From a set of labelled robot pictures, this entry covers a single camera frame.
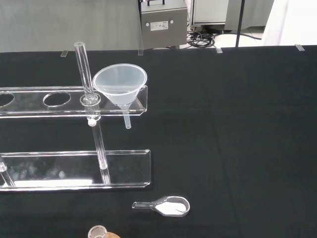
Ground black bench cloth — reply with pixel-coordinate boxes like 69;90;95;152
0;44;317;238

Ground round-bottom glass flask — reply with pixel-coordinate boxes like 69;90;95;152
88;225;108;238

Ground white cabinet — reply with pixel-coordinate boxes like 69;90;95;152
191;0;230;27

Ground clear funnel stand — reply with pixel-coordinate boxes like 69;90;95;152
0;41;151;193

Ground grey metal box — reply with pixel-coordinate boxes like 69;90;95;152
138;0;188;50

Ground pale board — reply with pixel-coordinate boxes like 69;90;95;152
262;0;317;47

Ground black floor cable coil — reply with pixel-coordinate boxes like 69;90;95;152
186;29;216;49

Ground black tripod pole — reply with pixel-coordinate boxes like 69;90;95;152
234;0;246;48

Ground glass weighing funnel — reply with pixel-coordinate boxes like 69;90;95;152
131;195;191;218

